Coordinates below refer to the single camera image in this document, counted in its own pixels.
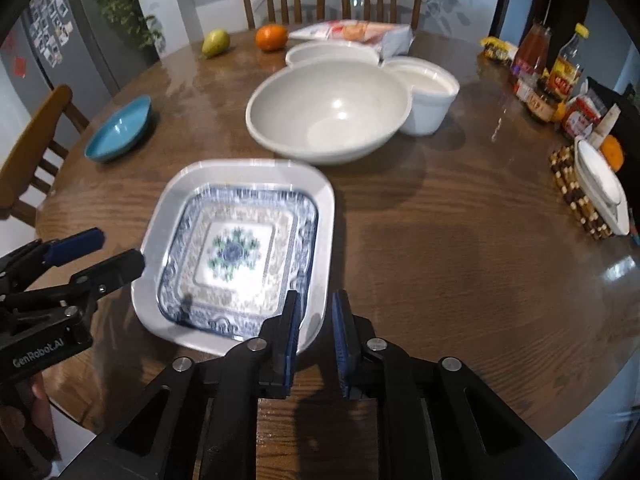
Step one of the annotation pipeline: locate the green pear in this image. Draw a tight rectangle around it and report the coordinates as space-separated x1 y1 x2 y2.
202 29 231 59

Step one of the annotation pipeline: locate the grey refrigerator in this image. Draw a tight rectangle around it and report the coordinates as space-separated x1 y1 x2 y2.
0 0 138 133

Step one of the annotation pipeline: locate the shallow white bowl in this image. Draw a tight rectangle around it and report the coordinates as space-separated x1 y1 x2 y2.
285 41 382 68

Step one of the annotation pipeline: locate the white square plate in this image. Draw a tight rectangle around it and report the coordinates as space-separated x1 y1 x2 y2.
572 136 631 237

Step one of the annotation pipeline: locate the square blue patterned plate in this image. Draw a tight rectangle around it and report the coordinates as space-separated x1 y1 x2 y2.
131 159 335 357

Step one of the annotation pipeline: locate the photo magnets group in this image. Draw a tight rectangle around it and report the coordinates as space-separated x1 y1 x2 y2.
27 0 76 68

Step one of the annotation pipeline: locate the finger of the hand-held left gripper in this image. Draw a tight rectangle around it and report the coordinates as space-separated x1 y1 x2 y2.
0 248 147 318
0 228 106 293

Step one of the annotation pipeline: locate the dark sauce jar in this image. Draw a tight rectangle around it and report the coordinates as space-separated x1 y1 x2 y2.
525 91 561 125

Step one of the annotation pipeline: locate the red sauce bottle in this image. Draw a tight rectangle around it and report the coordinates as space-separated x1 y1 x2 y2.
510 22 553 86

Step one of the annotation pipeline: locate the green potted plant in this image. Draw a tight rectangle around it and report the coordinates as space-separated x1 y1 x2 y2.
82 0 166 56

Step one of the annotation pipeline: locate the yellow snack packet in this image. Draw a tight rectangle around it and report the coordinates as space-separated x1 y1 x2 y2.
480 36 521 66

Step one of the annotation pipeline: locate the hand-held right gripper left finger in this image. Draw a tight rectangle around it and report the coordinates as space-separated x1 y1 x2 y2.
60 290 306 480

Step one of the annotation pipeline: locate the white snack bag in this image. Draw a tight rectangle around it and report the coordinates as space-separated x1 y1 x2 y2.
288 20 416 58

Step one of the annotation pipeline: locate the red chili sauce jar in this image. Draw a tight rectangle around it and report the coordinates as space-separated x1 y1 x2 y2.
562 96 601 138

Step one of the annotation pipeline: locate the deep white bowl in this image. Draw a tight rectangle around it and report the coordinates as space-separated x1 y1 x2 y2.
382 56 461 137

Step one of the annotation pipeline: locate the blue patterned square dish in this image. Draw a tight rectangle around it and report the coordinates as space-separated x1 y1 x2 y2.
157 186 319 338

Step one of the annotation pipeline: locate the person's left hand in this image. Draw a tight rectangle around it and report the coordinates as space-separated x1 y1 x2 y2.
0 375 55 466

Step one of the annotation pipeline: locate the wooden bead trivet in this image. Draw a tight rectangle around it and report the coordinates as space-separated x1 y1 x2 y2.
548 144 616 241

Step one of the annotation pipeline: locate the blue bowl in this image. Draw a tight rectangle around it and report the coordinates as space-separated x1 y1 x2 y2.
84 95 153 163

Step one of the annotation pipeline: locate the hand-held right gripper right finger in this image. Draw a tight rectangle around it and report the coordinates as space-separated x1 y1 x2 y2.
331 289 576 480

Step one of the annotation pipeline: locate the large orange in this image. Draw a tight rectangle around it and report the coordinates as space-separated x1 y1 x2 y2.
600 136 626 171

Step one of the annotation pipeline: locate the white carton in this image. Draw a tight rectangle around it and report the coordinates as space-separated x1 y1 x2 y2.
590 105 621 148

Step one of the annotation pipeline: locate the vinegar bottle with yellow cap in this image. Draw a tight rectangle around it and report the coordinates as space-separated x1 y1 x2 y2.
547 22 591 101

